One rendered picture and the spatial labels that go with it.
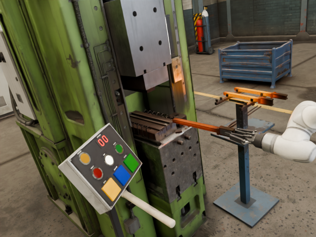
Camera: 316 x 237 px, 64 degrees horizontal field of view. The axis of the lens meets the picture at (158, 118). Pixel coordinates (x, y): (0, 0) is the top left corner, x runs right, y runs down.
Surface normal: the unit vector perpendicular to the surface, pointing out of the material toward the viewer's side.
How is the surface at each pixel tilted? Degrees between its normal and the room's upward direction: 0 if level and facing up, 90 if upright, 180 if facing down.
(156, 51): 90
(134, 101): 90
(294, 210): 0
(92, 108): 90
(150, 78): 90
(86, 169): 60
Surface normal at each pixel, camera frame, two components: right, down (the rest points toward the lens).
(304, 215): -0.17, -0.90
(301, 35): -0.78, 0.37
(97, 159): 0.72, -0.46
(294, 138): -0.42, -0.62
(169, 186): 0.70, 0.18
